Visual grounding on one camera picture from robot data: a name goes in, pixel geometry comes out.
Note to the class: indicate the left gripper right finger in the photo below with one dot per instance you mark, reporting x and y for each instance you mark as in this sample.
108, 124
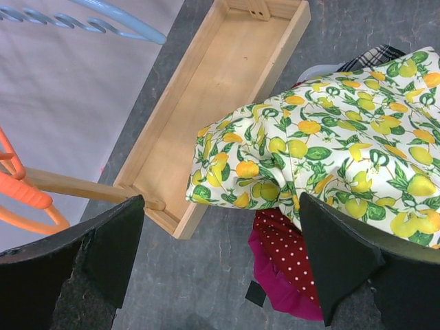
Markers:
365, 277

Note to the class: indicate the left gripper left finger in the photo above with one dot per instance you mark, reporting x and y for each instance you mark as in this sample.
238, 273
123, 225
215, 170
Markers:
74, 279

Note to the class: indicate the magenta pleated skirt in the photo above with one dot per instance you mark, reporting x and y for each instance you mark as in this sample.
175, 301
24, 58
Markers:
284, 296

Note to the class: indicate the red polka dot skirt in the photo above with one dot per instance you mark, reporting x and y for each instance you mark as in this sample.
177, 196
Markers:
285, 245

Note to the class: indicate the orange hanger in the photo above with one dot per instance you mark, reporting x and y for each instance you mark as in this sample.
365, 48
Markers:
48, 221
13, 182

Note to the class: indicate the lemon print skirt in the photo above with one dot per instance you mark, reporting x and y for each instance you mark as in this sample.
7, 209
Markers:
365, 141

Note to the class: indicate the navy plaid skirt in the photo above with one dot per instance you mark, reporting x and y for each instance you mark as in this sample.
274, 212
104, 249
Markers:
371, 58

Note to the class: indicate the light blue hanger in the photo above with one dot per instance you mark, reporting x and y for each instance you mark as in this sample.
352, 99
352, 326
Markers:
114, 20

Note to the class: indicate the small black square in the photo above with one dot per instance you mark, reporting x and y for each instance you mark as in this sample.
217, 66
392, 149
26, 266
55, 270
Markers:
255, 294

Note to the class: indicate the white perforated basket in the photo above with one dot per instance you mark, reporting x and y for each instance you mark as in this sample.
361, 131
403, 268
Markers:
318, 70

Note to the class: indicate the wooden clothes rack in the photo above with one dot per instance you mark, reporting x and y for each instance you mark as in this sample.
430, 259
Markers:
65, 98

